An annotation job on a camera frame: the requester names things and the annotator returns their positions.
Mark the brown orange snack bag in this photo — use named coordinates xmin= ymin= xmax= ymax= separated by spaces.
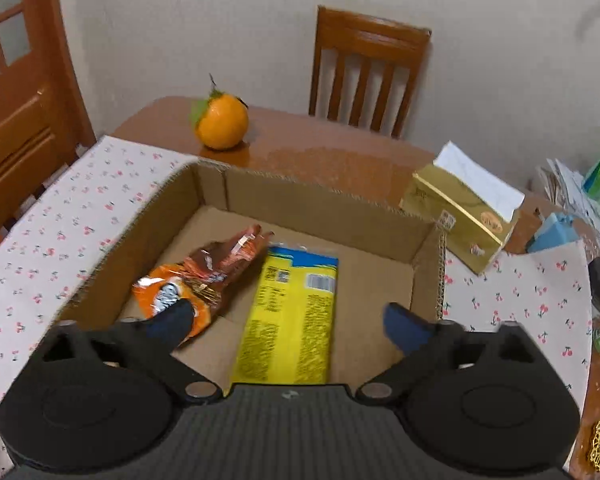
xmin=132 ymin=224 xmax=272 ymax=340

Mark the long yellow blue snack pack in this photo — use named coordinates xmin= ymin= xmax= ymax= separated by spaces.
xmin=230 ymin=246 xmax=339 ymax=385

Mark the open cardboard box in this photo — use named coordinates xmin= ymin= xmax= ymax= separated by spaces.
xmin=54 ymin=158 xmax=448 ymax=396

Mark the cherry print tablecloth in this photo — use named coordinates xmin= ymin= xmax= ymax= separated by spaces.
xmin=0 ymin=136 xmax=592 ymax=477

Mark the gold tissue box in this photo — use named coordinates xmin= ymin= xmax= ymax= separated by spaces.
xmin=401 ymin=142 xmax=524 ymax=274

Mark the light blue box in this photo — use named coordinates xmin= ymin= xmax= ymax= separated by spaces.
xmin=526 ymin=212 xmax=579 ymax=254

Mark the pile of white papers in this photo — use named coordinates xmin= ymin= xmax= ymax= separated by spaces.
xmin=535 ymin=159 xmax=600 ymax=248

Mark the left wooden chair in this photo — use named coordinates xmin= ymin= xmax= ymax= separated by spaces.
xmin=0 ymin=88 xmax=79 ymax=229

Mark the wooden chair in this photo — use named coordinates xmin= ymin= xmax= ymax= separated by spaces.
xmin=308 ymin=6 xmax=432 ymax=139
xmin=0 ymin=88 xmax=79 ymax=229

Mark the orange fruit with leaf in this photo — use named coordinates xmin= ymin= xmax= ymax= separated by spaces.
xmin=189 ymin=75 xmax=249 ymax=151

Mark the wooden door with glass panes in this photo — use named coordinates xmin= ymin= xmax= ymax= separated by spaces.
xmin=0 ymin=0 xmax=97 ymax=162

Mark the far wooden chair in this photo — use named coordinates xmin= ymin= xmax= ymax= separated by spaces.
xmin=308 ymin=6 xmax=432 ymax=139

